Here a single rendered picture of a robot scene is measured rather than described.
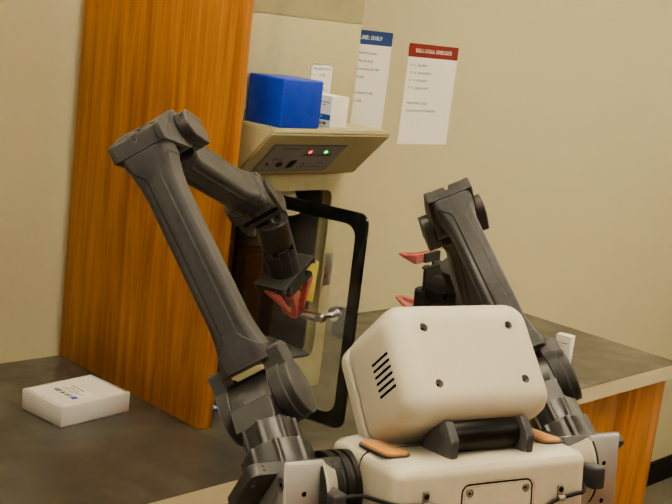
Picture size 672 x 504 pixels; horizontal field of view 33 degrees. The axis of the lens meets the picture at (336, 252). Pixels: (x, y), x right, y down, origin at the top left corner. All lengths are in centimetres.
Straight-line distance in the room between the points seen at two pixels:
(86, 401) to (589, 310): 238
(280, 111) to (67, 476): 74
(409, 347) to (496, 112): 216
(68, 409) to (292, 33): 82
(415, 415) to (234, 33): 92
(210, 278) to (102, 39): 102
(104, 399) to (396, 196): 128
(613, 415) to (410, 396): 169
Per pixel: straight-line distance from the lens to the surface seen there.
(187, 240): 141
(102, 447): 204
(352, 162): 229
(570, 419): 155
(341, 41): 230
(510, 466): 136
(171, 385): 219
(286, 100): 207
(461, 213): 178
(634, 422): 307
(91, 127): 236
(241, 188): 175
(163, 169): 143
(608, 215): 408
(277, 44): 218
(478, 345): 137
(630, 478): 315
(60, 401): 213
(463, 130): 332
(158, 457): 201
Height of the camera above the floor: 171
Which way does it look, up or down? 12 degrees down
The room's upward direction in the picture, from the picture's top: 7 degrees clockwise
